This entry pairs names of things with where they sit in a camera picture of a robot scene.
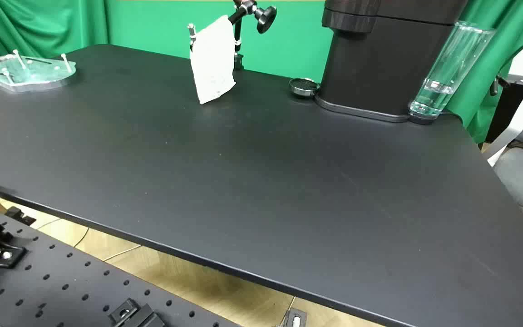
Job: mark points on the black robot base pedestal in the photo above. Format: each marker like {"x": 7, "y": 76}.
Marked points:
{"x": 379, "y": 54}

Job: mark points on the clear acrylic plate with screws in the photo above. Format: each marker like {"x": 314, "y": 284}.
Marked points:
{"x": 31, "y": 72}

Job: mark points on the white cloth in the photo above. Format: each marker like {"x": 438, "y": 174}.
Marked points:
{"x": 212, "y": 61}

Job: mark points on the black perforated breadboard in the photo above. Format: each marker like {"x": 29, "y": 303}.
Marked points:
{"x": 58, "y": 286}

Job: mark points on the small black round cap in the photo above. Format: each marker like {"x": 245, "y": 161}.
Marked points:
{"x": 303, "y": 88}

